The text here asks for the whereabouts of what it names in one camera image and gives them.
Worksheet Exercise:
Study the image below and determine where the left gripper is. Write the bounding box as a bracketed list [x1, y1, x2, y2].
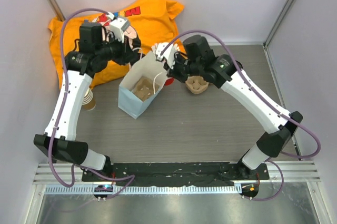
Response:
[96, 33, 137, 66]

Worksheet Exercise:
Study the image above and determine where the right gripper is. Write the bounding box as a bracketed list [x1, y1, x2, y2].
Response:
[163, 52, 202, 84]

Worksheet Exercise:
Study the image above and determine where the light blue paper bag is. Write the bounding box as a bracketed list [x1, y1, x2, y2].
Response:
[118, 51, 167, 119]

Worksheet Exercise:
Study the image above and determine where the pulp cup carrier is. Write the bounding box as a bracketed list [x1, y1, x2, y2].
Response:
[132, 76, 160, 101]
[185, 76, 209, 94]

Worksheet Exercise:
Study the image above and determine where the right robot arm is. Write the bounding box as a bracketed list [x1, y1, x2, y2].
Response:
[155, 35, 303, 179]

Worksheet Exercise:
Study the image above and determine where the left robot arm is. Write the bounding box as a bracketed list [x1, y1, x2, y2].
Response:
[34, 18, 139, 181]

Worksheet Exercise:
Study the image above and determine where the red ribbed cup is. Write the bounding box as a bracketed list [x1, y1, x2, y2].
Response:
[164, 77, 174, 86]

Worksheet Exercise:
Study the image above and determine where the orange cartoon t-shirt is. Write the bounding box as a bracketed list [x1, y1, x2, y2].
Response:
[48, 0, 184, 86]

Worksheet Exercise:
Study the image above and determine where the stack of paper cups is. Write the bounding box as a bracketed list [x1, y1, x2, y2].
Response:
[82, 88, 96, 111]

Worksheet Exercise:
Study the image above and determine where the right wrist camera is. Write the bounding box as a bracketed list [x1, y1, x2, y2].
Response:
[154, 44, 178, 69]

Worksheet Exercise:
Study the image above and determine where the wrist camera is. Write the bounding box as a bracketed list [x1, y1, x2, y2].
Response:
[154, 44, 178, 69]
[107, 12, 131, 43]

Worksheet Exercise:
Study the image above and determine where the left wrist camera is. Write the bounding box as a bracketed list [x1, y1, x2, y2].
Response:
[107, 12, 131, 43]

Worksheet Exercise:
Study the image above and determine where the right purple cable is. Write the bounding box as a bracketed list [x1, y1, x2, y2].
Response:
[157, 29, 322, 201]

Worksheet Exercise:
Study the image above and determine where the purple cable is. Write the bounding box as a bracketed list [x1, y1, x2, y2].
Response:
[48, 8, 137, 200]
[157, 29, 322, 201]

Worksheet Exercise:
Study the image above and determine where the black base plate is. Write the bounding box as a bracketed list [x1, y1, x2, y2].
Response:
[98, 162, 270, 187]

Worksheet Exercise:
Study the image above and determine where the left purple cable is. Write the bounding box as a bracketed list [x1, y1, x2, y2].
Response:
[48, 8, 137, 200]

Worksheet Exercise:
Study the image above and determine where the slotted cable duct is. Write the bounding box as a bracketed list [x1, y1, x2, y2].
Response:
[44, 183, 242, 195]

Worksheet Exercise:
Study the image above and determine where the right aluminium frame post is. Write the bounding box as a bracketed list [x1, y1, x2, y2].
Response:
[263, 0, 295, 49]

